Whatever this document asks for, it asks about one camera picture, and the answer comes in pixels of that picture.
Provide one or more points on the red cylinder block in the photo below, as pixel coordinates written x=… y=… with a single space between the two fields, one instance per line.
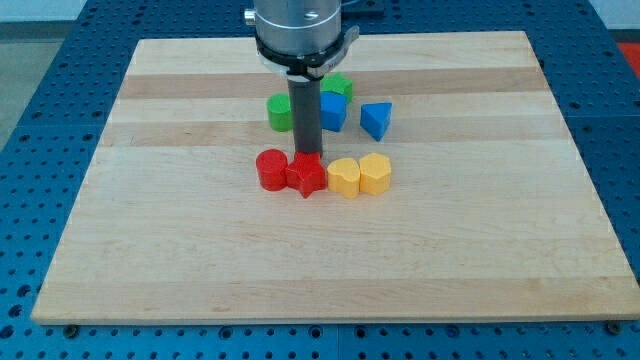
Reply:
x=271 y=165

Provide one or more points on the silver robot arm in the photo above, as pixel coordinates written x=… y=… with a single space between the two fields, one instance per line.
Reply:
x=302 y=40

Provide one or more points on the red star block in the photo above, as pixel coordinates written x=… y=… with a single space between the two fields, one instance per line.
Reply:
x=306 y=173

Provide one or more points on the yellow heart block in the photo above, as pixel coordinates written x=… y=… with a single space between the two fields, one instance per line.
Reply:
x=344 y=177

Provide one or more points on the yellow hexagon block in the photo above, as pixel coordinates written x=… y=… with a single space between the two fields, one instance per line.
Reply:
x=376 y=173

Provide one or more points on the blue cube block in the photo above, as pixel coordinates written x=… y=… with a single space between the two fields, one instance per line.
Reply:
x=333 y=111

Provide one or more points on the blue triangle block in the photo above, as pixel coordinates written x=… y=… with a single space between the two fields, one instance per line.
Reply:
x=375 y=119

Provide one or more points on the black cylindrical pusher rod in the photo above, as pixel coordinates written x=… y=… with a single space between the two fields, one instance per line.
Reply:
x=305 y=102

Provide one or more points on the green cylinder block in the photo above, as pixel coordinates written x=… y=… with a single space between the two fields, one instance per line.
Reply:
x=279 y=112

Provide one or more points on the green star block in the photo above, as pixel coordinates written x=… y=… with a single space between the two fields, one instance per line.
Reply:
x=339 y=84

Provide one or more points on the light wooden board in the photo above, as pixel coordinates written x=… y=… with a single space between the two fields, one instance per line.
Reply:
x=490 y=216

